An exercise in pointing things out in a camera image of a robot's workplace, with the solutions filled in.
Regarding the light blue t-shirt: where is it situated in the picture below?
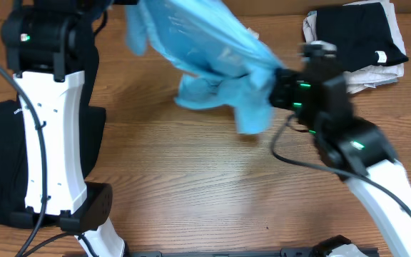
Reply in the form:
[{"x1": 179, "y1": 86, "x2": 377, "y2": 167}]
[{"x1": 125, "y1": 0, "x2": 284, "y2": 135}]

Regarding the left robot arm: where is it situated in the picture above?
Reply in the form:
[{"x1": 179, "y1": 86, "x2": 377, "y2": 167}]
[{"x1": 1, "y1": 0, "x2": 129, "y2": 256}]

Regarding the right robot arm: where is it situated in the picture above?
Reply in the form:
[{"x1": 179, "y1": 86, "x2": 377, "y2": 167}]
[{"x1": 270, "y1": 68, "x2": 411, "y2": 256}]

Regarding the folded grey garment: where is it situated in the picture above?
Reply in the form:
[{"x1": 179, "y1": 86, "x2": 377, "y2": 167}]
[{"x1": 364, "y1": 78, "x2": 398, "y2": 88}]

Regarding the folded black garment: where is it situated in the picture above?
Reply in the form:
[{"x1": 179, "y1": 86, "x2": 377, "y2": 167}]
[{"x1": 316, "y1": 3, "x2": 408, "y2": 72}]

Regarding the black garment under blue shirt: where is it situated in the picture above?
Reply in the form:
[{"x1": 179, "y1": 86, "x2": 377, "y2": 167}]
[{"x1": 0, "y1": 47, "x2": 112, "y2": 233}]

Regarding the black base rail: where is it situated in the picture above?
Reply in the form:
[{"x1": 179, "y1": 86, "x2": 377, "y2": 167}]
[{"x1": 123, "y1": 236, "x2": 380, "y2": 257}]

